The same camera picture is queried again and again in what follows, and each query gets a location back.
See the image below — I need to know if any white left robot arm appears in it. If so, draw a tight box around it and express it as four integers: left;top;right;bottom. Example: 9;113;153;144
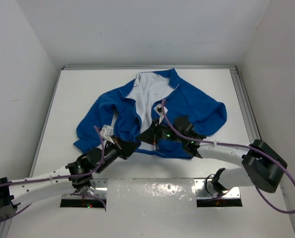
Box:
0;136;140;222

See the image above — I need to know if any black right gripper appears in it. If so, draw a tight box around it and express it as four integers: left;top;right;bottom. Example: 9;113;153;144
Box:
136;118;185;145

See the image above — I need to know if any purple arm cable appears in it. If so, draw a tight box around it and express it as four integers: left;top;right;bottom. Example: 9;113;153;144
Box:
161;99;295;214
0;125;108;225

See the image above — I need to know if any thin black wire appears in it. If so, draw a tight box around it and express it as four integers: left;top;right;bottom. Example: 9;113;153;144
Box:
204;174;222;199

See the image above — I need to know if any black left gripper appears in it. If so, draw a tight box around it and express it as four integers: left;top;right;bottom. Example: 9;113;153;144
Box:
95;134;139;173

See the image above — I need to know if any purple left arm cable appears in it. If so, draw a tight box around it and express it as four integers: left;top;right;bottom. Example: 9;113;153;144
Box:
0;125;108;225

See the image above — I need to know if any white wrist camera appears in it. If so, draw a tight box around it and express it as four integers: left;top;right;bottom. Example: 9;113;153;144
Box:
100;125;114;138
154;104;163;116

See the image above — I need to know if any metal base plate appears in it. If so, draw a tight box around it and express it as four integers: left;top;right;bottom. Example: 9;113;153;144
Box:
62;179;108;200
194;178;241;200

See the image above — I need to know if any blue fleece zip jacket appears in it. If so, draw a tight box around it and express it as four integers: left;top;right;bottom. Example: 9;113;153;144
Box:
74;69;227;153

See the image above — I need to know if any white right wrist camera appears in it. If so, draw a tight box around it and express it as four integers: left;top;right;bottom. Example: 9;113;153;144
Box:
154;104;163;116

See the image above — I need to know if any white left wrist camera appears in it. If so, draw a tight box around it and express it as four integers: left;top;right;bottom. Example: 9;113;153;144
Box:
100;125;114;138

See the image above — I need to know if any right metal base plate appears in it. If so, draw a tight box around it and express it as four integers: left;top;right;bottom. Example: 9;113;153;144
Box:
194;178;241;200

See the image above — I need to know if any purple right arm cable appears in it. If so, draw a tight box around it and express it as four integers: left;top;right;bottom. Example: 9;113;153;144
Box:
161;99;295;214

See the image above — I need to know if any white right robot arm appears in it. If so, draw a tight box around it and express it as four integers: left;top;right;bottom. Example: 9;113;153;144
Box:
136;116;288;194

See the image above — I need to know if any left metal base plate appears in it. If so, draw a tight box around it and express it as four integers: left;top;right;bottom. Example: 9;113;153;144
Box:
62;179;108;200

